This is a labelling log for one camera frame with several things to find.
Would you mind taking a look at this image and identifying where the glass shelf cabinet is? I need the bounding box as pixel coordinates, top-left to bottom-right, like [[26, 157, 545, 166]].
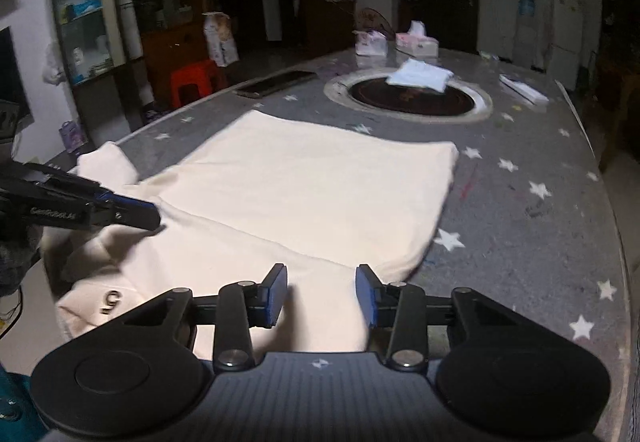
[[47, 0, 126, 87]]

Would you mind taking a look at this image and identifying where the round floor fan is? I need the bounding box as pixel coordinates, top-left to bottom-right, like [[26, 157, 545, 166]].
[[352, 6, 393, 35]]

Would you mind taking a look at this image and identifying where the pink white tissue box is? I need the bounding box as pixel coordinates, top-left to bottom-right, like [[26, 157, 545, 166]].
[[395, 20, 440, 58]]

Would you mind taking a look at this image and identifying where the teal fabric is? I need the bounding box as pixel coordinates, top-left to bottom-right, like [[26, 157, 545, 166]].
[[0, 368, 43, 442]]

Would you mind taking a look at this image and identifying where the printed white paper bag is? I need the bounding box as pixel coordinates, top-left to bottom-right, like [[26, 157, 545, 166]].
[[202, 12, 240, 67]]

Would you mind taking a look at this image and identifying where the white folded cloth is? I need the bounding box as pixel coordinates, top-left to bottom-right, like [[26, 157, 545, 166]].
[[386, 59, 455, 93]]

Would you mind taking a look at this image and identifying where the white water dispenser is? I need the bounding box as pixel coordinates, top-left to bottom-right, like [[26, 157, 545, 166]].
[[512, 16, 538, 65]]

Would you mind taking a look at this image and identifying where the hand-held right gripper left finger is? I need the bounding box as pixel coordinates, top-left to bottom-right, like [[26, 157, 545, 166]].
[[122, 263, 290, 371]]

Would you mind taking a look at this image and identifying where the purple packet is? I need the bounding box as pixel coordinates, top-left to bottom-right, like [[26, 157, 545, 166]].
[[59, 121, 88, 153]]

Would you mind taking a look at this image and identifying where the white plastic bag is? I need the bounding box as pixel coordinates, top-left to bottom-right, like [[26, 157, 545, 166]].
[[42, 42, 66, 85]]

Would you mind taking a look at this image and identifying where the cream sweatshirt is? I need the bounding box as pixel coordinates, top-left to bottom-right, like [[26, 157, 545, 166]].
[[55, 110, 460, 355]]

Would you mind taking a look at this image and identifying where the white refrigerator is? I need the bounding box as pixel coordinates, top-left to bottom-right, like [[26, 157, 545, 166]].
[[547, 0, 586, 72]]

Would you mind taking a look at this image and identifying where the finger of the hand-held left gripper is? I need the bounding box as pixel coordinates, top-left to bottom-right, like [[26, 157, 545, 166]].
[[15, 162, 159, 215], [22, 201, 162, 231]]

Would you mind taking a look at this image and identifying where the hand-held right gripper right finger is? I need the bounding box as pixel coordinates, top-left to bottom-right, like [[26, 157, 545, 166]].
[[354, 264, 521, 371]]

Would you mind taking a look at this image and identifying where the white remote control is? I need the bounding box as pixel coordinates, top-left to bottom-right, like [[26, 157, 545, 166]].
[[499, 74, 550, 105]]

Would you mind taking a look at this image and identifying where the round built-in induction cooktop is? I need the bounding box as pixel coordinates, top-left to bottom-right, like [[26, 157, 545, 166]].
[[323, 66, 493, 123]]

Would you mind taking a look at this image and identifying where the red plastic stool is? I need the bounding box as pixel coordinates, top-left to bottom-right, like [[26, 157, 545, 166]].
[[169, 59, 228, 108]]

